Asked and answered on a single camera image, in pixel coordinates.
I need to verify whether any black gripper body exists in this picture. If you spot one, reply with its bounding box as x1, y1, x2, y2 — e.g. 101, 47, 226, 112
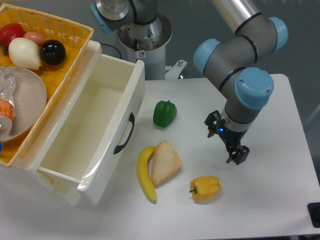
217, 109, 249, 153

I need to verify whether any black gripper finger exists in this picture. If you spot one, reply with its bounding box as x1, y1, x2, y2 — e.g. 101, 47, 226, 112
204, 110, 221, 138
226, 144, 250, 165

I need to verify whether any black top drawer handle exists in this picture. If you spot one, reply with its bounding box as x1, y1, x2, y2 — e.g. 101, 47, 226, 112
113, 112, 136, 155

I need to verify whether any white top drawer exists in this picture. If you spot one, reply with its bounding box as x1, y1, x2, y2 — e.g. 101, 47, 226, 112
37, 54, 145, 206

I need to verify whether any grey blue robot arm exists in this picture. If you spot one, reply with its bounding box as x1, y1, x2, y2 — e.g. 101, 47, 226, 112
193, 0, 289, 165

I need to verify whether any white drawer cabinet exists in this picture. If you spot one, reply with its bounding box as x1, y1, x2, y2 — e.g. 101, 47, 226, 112
4, 41, 104, 205

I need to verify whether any yellow bell pepper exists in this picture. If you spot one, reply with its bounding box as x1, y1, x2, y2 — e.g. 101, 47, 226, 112
189, 176, 221, 203

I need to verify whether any green bell pepper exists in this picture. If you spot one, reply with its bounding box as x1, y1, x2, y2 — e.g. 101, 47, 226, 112
152, 100, 178, 128

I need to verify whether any bread slice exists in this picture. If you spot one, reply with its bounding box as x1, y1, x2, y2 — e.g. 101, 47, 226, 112
151, 140, 182, 186

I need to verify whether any yellow banana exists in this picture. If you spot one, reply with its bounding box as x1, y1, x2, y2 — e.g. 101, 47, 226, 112
136, 146, 157, 204

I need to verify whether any black object at edge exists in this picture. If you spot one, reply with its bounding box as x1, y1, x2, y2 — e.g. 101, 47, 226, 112
307, 202, 320, 228

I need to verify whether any yellow woven basket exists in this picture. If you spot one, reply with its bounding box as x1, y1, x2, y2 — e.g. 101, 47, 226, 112
0, 3, 94, 167

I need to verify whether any black round eggplant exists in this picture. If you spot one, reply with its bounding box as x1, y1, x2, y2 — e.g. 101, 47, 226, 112
39, 39, 66, 66

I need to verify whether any beige bowl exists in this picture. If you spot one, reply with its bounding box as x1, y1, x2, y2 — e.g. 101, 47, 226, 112
3, 67, 47, 143

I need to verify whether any pink round fruit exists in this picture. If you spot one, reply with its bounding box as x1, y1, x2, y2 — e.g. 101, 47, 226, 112
23, 31, 45, 46

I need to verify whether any white onion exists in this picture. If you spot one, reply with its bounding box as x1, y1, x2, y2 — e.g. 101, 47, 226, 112
8, 37, 42, 70

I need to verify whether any clear plastic bottle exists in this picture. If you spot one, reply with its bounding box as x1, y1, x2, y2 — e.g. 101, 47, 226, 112
0, 67, 16, 151

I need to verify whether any red tomato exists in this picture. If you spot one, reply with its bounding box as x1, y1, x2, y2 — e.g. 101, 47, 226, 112
0, 23, 26, 56

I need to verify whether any black cable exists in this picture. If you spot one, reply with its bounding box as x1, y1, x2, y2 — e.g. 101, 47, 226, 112
99, 42, 122, 59

